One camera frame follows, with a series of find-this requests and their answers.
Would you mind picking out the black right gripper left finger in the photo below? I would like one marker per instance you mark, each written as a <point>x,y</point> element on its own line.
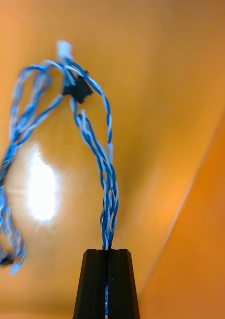
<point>92,286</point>

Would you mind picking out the yellow-orange plastic bin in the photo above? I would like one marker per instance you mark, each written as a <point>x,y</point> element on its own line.
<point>167,99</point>

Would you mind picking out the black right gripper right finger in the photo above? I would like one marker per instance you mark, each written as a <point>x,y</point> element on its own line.
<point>122,286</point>

